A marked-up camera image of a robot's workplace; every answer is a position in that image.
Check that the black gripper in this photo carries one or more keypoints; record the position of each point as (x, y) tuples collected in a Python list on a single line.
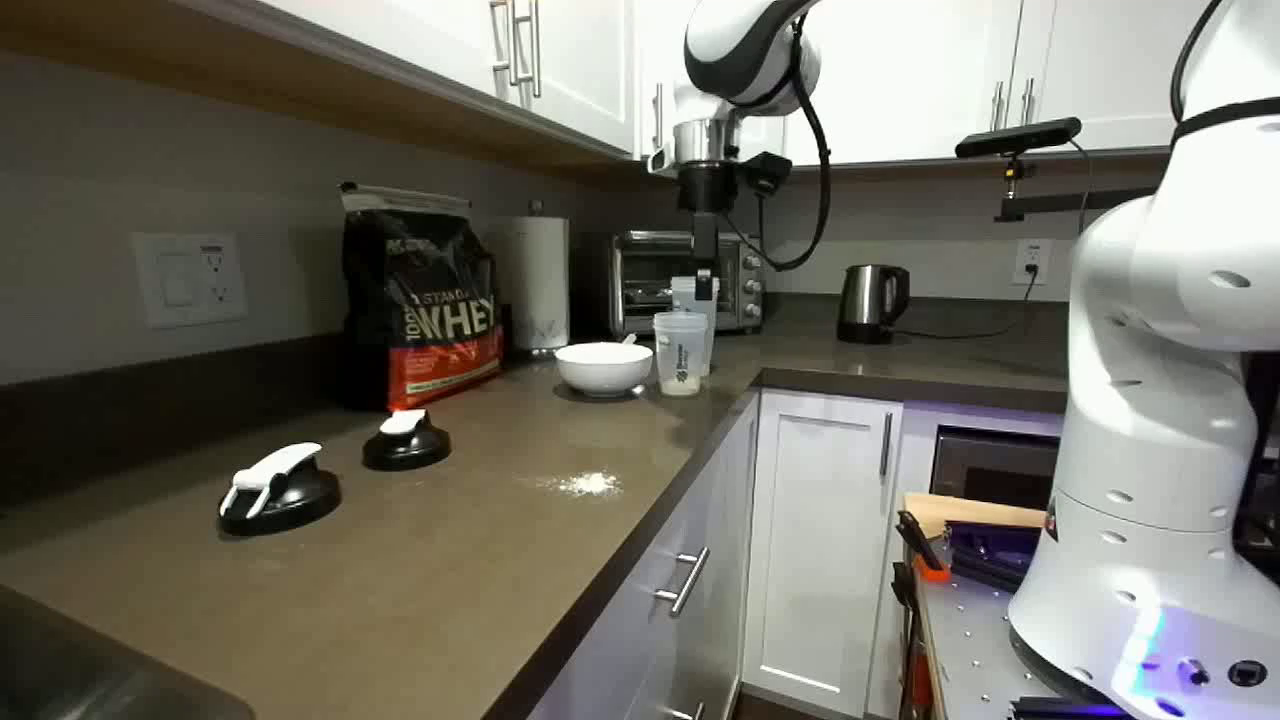
[(709, 165)]

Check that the tall clear shaker cup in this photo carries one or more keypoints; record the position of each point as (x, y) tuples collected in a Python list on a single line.
[(701, 297)]

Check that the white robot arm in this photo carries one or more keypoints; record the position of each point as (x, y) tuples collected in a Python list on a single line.
[(1132, 587)]

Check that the small clear plastic cup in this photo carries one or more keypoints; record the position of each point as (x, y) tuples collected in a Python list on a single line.
[(681, 355)]

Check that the silver toaster oven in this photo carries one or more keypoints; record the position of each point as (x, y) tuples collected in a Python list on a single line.
[(646, 263)]

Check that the white paper towel roll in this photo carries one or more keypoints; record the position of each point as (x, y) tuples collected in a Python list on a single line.
[(541, 280)]

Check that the steel electric kettle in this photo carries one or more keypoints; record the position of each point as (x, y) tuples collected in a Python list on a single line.
[(874, 301)]

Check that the white bowl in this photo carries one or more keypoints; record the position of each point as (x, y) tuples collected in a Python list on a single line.
[(606, 366)]

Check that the white upper cabinets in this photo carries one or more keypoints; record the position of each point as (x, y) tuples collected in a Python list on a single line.
[(884, 78)]

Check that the black whey protein bag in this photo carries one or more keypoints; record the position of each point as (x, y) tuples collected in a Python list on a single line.
[(423, 297)]

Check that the white lower cabinet door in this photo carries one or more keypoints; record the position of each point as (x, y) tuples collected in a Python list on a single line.
[(825, 480)]

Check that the white powder spill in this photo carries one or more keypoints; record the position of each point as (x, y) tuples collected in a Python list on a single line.
[(589, 484)]

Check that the small black white lid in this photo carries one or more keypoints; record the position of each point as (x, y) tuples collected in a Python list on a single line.
[(405, 437)]

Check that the wooden board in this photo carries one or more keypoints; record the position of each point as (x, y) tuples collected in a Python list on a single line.
[(942, 508)]

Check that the black orange tool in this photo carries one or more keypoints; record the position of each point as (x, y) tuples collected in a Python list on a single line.
[(925, 558)]

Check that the black shaker lid white flip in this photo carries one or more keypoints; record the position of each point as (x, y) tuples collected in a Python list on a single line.
[(279, 495)]

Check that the steel sink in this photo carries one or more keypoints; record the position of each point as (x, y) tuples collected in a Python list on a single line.
[(65, 671)]

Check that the black camera on stand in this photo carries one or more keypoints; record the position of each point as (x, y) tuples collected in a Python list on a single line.
[(1008, 145)]

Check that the wall power outlet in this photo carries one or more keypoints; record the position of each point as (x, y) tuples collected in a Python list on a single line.
[(1030, 263)]

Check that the white drawer front with handle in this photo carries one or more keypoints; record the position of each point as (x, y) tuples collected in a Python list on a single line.
[(669, 642)]

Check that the white wall outlet plate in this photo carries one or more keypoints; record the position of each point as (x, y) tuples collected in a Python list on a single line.
[(191, 277)]

